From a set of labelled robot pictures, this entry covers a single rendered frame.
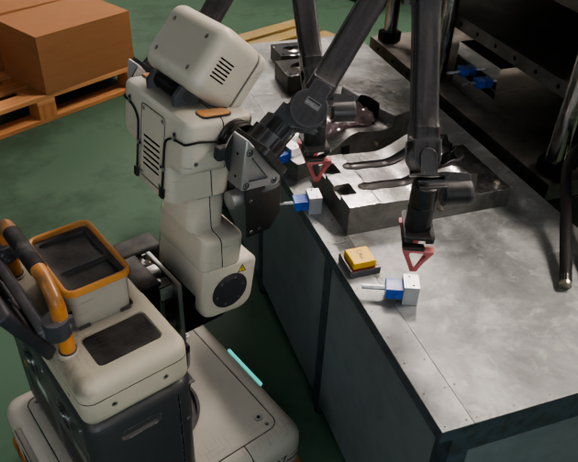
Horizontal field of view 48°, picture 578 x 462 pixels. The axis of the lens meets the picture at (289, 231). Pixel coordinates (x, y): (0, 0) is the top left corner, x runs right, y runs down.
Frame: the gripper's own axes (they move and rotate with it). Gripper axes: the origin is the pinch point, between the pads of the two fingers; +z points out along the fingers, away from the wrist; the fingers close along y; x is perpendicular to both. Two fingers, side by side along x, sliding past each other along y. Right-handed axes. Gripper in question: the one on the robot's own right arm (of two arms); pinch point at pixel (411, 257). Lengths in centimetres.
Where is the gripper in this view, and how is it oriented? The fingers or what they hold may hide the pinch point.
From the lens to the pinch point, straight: 148.9
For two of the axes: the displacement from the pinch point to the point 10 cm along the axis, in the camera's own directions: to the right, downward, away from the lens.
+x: -10.0, -0.7, 0.4
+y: 0.7, -5.9, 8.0
